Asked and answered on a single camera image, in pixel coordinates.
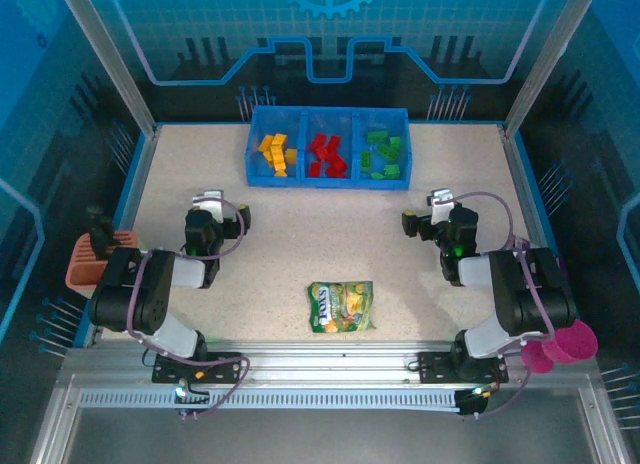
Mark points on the green lego brick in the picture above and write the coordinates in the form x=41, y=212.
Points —
x=395, y=143
x=366, y=160
x=391, y=171
x=386, y=152
x=376, y=136

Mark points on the yellow curved lego brick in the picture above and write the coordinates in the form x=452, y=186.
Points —
x=280, y=172

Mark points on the pink cup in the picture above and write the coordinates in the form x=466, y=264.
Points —
x=580, y=344

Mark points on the red lego brick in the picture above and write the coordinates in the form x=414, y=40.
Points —
x=337, y=160
x=333, y=142
x=336, y=171
x=315, y=170
x=322, y=154
x=316, y=144

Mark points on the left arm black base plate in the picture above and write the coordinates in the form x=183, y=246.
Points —
x=225, y=366

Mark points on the small electronics board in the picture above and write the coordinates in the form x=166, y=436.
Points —
x=475, y=396
x=182, y=390

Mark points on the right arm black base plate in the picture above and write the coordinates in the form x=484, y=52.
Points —
x=432, y=366

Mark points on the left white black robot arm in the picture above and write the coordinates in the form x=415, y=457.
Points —
x=150, y=294

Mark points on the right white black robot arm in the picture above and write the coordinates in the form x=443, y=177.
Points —
x=525, y=294

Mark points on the small magenta round sponge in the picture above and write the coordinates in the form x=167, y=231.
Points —
x=537, y=361

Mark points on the terracotta slotted holder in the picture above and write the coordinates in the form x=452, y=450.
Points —
x=80, y=274

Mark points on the green candy bag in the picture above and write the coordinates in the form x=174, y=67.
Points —
x=340, y=304

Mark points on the aluminium frame post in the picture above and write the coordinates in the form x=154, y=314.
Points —
x=112, y=59
x=547, y=59

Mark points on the blue three-compartment plastic bin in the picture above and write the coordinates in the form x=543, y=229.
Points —
x=300, y=119

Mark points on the aluminium mounting rail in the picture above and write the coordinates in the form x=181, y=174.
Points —
x=325, y=364

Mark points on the black tool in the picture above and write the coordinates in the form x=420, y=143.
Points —
x=100, y=236

